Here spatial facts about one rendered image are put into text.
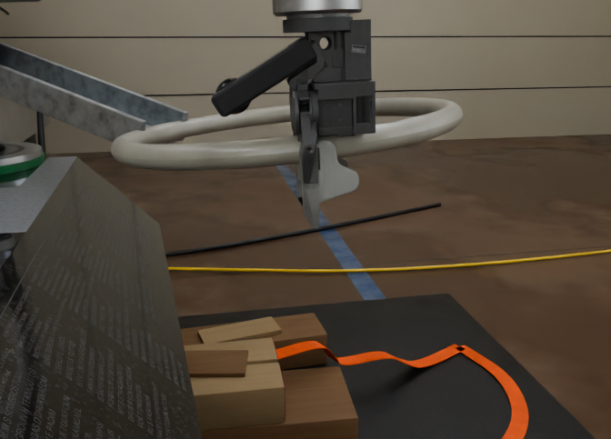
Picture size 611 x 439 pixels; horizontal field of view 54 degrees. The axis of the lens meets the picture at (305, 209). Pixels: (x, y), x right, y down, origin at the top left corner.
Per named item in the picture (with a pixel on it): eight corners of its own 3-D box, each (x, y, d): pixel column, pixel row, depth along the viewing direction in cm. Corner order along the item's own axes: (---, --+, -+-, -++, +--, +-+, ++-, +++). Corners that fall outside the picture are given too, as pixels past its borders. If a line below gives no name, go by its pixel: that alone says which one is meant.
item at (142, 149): (29, 175, 75) (25, 152, 75) (231, 123, 118) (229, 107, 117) (410, 169, 55) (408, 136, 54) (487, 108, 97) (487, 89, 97)
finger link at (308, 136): (320, 183, 59) (315, 93, 58) (305, 184, 59) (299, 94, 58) (315, 182, 63) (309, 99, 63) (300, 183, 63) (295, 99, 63)
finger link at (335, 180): (364, 227, 61) (359, 136, 60) (306, 232, 60) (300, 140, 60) (358, 224, 64) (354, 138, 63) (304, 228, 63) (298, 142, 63)
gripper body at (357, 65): (376, 140, 60) (375, 14, 57) (291, 145, 60) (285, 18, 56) (361, 129, 68) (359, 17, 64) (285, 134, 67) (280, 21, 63)
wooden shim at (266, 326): (205, 349, 182) (205, 344, 181) (197, 334, 191) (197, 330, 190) (282, 333, 191) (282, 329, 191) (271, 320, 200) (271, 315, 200)
